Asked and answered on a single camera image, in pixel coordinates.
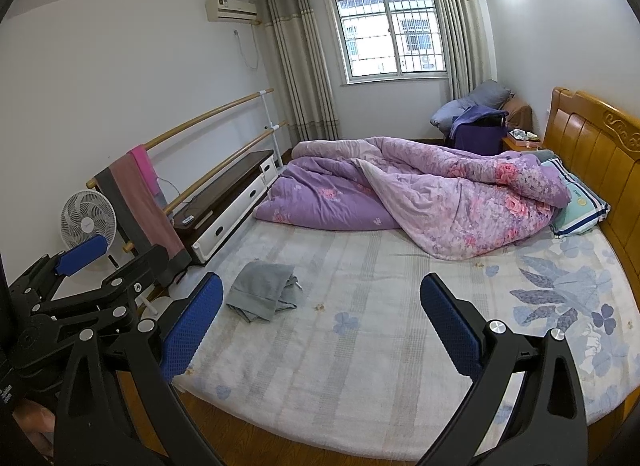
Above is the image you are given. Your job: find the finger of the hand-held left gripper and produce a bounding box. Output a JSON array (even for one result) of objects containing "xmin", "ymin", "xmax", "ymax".
[
  {"xmin": 7, "ymin": 235, "xmax": 111, "ymax": 307},
  {"xmin": 37, "ymin": 247, "xmax": 171, "ymax": 331}
]

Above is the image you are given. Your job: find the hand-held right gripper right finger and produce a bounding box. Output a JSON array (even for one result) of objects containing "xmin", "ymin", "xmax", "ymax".
[{"xmin": 415, "ymin": 273, "xmax": 603, "ymax": 466}]

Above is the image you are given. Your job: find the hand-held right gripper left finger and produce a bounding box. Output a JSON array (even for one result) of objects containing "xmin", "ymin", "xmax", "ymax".
[{"xmin": 54, "ymin": 273, "xmax": 226, "ymax": 466}]

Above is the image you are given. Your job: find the grey drawstring garment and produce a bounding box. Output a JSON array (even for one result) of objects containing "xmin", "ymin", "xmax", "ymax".
[{"xmin": 226, "ymin": 261, "xmax": 307, "ymax": 323}]

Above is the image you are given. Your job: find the person's left hand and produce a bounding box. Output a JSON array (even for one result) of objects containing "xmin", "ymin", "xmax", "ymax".
[{"xmin": 12, "ymin": 402, "xmax": 55, "ymax": 457}]

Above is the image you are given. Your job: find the white electric fan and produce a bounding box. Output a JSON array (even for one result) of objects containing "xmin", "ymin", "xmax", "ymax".
[{"xmin": 60, "ymin": 189, "xmax": 132, "ymax": 269}]

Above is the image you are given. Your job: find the mauve towel with grey border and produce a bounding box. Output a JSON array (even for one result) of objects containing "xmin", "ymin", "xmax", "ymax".
[{"xmin": 94, "ymin": 148, "xmax": 193, "ymax": 281}]

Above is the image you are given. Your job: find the wooden bed with floral sheet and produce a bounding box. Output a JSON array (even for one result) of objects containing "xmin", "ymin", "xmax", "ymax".
[{"xmin": 172, "ymin": 87, "xmax": 640, "ymax": 462}]

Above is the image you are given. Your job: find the dark and white TV cabinet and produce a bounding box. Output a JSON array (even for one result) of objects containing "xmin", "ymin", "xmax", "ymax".
[{"xmin": 172, "ymin": 150, "xmax": 278, "ymax": 265}]

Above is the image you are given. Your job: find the purple floral quilt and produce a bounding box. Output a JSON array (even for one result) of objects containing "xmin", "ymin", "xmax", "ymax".
[{"xmin": 252, "ymin": 136, "xmax": 573, "ymax": 261}]

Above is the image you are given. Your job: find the blue striped pillow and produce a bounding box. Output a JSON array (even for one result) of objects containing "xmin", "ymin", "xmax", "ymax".
[{"xmin": 537, "ymin": 150, "xmax": 611, "ymax": 237}]

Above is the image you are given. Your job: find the dark purple storage box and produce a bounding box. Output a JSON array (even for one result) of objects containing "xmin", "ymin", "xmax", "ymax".
[{"xmin": 454, "ymin": 122, "xmax": 506, "ymax": 155}]

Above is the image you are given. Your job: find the orange wooden nightstand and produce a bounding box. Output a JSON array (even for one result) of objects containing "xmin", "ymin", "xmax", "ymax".
[{"xmin": 501, "ymin": 131, "xmax": 543, "ymax": 154}]

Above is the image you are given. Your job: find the grey-blue cushion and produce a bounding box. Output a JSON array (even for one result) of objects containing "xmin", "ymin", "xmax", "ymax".
[
  {"xmin": 462, "ymin": 80, "xmax": 515, "ymax": 110},
  {"xmin": 431, "ymin": 100, "xmax": 472, "ymax": 133}
]

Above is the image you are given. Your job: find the brown armchair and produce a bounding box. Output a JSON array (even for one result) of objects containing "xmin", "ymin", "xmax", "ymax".
[{"xmin": 502, "ymin": 94, "xmax": 532, "ymax": 133}]

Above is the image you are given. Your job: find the grey striped curtain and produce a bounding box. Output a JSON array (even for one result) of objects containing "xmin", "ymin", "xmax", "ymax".
[
  {"xmin": 257, "ymin": 0, "xmax": 341, "ymax": 143},
  {"xmin": 427, "ymin": 0, "xmax": 493, "ymax": 101}
]

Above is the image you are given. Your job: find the barred window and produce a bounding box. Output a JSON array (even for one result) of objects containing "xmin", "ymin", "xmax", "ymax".
[{"xmin": 327, "ymin": 0, "xmax": 448, "ymax": 86}]

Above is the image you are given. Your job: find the white barre post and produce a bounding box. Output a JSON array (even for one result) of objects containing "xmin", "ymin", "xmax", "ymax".
[{"xmin": 257, "ymin": 90, "xmax": 282, "ymax": 167}]

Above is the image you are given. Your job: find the white power cable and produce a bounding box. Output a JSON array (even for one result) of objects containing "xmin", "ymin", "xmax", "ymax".
[{"xmin": 231, "ymin": 26, "xmax": 262, "ymax": 71}]

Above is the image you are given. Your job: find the white wall air conditioner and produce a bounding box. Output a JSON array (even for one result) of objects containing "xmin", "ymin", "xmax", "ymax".
[{"xmin": 204, "ymin": 0, "xmax": 260, "ymax": 24}]

